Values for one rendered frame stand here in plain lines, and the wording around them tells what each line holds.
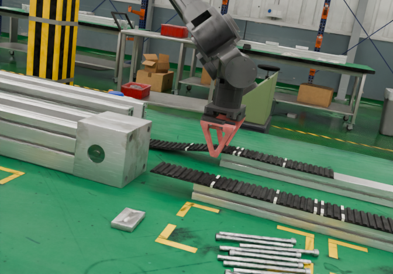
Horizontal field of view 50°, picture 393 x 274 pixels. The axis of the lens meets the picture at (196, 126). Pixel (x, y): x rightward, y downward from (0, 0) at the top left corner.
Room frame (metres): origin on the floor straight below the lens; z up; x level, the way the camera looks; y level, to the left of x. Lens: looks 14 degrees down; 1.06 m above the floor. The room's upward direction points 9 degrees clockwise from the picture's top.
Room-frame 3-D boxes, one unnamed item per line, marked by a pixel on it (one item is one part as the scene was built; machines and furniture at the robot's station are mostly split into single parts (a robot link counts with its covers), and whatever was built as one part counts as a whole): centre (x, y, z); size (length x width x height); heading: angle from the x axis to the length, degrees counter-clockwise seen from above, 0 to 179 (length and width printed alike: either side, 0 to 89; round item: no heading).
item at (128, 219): (0.53, 0.07, 0.78); 0.05 x 0.03 x 0.01; 168
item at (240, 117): (0.86, -0.06, 0.85); 0.07 x 0.07 x 0.09; 75
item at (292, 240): (0.53, -0.11, 0.78); 0.11 x 0.01 x 0.01; 93
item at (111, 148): (0.70, 0.13, 0.83); 0.12 x 0.09 x 0.10; 165
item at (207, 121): (0.81, -0.05, 0.85); 0.07 x 0.07 x 0.09; 75
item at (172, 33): (4.07, 0.37, 0.50); 1.03 x 0.55 x 1.01; 88
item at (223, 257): (0.47, -0.10, 0.78); 0.11 x 0.01 x 0.01; 93
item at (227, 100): (0.84, -0.05, 0.92); 0.10 x 0.07 x 0.07; 165
